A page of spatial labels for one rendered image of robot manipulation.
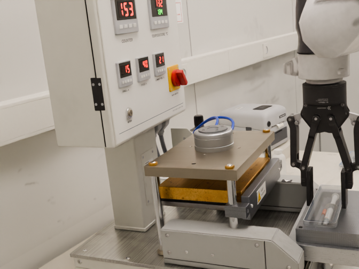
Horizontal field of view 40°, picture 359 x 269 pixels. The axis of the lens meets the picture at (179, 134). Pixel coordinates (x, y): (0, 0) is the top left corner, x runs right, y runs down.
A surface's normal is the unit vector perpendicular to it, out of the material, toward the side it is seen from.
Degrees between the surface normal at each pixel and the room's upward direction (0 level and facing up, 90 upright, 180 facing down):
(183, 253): 90
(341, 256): 90
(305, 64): 92
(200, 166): 0
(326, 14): 80
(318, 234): 90
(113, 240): 0
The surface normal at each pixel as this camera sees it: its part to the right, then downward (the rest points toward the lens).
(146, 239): -0.10, -0.97
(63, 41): -0.41, 0.25
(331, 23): -0.58, 0.15
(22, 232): 0.84, 0.04
